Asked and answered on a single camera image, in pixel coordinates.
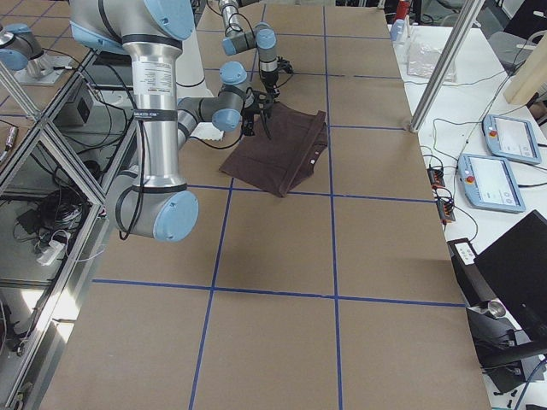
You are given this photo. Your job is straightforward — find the dark brown t-shirt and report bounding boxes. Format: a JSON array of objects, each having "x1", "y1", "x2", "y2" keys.
[{"x1": 220, "y1": 102, "x2": 328, "y2": 197}]

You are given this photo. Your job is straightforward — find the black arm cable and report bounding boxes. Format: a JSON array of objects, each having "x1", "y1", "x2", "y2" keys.
[{"x1": 91, "y1": 46, "x2": 172, "y2": 241}]

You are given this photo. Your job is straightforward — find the red cylinder bottle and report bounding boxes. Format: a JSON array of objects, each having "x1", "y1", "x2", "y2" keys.
[{"x1": 395, "y1": 0, "x2": 411, "y2": 20}]

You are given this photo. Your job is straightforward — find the near blue teach pendant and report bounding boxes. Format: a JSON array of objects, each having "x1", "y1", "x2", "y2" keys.
[{"x1": 457, "y1": 154, "x2": 526, "y2": 214}]

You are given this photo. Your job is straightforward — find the aluminium frame cage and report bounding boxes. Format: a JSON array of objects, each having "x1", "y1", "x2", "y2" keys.
[{"x1": 1, "y1": 49, "x2": 135, "y2": 409}]

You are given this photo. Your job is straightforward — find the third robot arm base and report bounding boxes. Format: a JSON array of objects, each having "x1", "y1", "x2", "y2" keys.
[{"x1": 1, "y1": 23, "x2": 73, "y2": 85}]

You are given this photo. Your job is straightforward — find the aluminium frame post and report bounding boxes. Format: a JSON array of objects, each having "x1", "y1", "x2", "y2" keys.
[{"x1": 409, "y1": 0, "x2": 485, "y2": 133}]

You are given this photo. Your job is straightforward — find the blue teach pendant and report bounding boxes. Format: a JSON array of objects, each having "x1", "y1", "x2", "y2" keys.
[
  {"x1": 457, "y1": 154, "x2": 526, "y2": 214},
  {"x1": 482, "y1": 114, "x2": 542, "y2": 165}
]

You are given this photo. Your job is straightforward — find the far blue teach pendant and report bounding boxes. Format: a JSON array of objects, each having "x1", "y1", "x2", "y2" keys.
[{"x1": 482, "y1": 114, "x2": 542, "y2": 165}]

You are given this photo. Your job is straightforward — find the white power strip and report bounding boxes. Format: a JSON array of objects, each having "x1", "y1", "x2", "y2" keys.
[{"x1": 37, "y1": 239, "x2": 67, "y2": 267}]

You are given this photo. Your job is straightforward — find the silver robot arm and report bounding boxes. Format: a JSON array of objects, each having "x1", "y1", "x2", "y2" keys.
[
  {"x1": 217, "y1": 0, "x2": 294, "y2": 98},
  {"x1": 70, "y1": 1, "x2": 262, "y2": 242}
]

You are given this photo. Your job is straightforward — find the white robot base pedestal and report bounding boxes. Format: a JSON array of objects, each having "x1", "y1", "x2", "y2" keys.
[{"x1": 174, "y1": 0, "x2": 226, "y2": 142}]

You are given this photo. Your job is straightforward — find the black box with label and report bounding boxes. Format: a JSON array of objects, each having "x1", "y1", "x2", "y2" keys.
[{"x1": 447, "y1": 238, "x2": 497, "y2": 309}]

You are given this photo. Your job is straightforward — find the orange black circuit board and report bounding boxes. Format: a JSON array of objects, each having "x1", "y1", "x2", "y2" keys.
[{"x1": 427, "y1": 167, "x2": 445, "y2": 189}]

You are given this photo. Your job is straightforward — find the black monitor on stand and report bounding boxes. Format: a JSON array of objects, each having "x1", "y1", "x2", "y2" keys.
[{"x1": 468, "y1": 210, "x2": 546, "y2": 393}]

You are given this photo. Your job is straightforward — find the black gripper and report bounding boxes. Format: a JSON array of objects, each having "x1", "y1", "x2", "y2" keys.
[
  {"x1": 260, "y1": 57, "x2": 294, "y2": 92},
  {"x1": 242, "y1": 88, "x2": 280, "y2": 141}
]

